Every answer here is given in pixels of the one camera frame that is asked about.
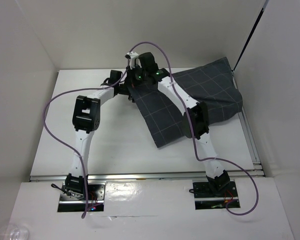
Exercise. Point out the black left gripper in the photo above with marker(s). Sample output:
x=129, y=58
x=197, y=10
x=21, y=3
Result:
x=129, y=95

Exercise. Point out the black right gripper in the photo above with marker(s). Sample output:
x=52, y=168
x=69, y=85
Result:
x=130, y=78

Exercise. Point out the dark grey checked pillowcase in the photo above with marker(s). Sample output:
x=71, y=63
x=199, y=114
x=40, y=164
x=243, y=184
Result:
x=211, y=83

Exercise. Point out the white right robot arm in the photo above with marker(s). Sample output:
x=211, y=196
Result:
x=195, y=125

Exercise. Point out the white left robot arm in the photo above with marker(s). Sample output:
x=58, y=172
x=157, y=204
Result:
x=86, y=120

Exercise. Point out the clear plastic object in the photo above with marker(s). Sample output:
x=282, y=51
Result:
x=14, y=231

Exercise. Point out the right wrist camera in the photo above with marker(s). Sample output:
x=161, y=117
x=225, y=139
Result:
x=133, y=59

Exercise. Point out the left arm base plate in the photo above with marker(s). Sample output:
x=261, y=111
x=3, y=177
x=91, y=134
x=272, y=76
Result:
x=70, y=201

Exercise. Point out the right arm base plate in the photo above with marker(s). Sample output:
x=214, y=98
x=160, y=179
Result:
x=205, y=199

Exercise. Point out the aluminium rail frame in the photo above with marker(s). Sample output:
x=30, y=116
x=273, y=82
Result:
x=122, y=147

